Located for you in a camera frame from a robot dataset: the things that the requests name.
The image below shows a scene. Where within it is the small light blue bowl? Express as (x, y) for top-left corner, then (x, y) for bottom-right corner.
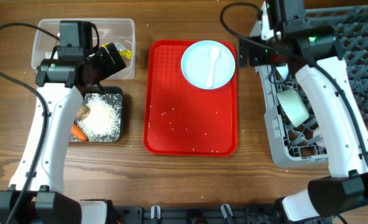
(276, 63), (289, 81)

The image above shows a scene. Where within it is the white plastic spoon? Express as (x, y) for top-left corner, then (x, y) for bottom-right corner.
(206, 47), (220, 88)

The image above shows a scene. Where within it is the large light blue plate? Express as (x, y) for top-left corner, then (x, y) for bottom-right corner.
(181, 40), (236, 90)

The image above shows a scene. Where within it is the white rice pile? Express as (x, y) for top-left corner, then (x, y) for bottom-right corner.
(76, 93), (123, 143)

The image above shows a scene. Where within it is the green bowl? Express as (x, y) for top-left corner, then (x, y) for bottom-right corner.
(277, 89), (309, 127)

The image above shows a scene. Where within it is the orange carrot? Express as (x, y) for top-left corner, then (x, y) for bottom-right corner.
(71, 123), (88, 141)

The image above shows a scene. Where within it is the pink plastic cup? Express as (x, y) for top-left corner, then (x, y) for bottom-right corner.
(313, 127), (326, 148)

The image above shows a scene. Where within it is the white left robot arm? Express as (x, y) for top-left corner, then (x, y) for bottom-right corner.
(0, 21), (126, 223)

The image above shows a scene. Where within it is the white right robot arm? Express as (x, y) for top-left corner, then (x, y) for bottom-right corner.
(242, 1), (368, 222)

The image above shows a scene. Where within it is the clear plastic waste bin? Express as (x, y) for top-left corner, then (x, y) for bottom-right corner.
(31, 18), (136, 80)

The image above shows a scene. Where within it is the grey dishwasher rack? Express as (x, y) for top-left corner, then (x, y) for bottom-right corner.
(255, 5), (368, 167)

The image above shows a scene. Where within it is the yellow foil wrapper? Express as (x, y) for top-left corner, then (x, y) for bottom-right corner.
(102, 42), (132, 60)

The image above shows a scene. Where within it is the brown walnut shell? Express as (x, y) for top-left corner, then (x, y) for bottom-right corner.
(76, 105), (90, 120)

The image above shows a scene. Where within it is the black rectangular tray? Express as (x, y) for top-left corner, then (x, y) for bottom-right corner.
(68, 86), (124, 144)

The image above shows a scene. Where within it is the red plastic tray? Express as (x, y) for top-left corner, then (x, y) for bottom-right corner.
(143, 40), (238, 157)

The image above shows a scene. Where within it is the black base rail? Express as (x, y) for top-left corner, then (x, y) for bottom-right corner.
(115, 203), (291, 224)

